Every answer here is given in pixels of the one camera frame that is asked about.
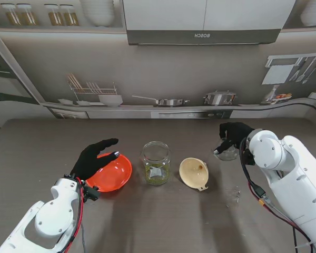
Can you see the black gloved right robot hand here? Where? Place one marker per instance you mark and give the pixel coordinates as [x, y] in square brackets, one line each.
[237, 133]

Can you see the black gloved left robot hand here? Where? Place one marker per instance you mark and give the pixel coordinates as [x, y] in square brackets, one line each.
[88, 160]

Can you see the clear glass jar lid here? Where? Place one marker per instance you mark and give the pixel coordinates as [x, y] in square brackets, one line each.
[229, 154]

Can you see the orange plastic bowl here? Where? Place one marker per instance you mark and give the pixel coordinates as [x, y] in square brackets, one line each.
[116, 171]

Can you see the beige plastic funnel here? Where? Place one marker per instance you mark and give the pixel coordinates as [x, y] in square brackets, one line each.
[192, 171]

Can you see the green mung beans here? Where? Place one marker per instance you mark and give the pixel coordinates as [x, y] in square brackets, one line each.
[150, 180]

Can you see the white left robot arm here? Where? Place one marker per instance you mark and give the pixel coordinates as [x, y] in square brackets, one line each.
[52, 213]

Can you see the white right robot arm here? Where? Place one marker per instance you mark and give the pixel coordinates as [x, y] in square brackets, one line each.
[292, 171]

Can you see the clear glass jar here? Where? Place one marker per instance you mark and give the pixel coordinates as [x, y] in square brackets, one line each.
[155, 155]

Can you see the printed kitchen backdrop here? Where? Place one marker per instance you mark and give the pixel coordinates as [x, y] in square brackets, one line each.
[158, 73]

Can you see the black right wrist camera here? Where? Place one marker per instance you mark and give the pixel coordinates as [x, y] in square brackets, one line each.
[249, 158]

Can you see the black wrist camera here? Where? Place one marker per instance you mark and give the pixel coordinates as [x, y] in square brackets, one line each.
[91, 193]
[249, 158]

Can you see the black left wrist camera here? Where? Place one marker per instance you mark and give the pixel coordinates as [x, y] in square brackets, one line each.
[91, 193]

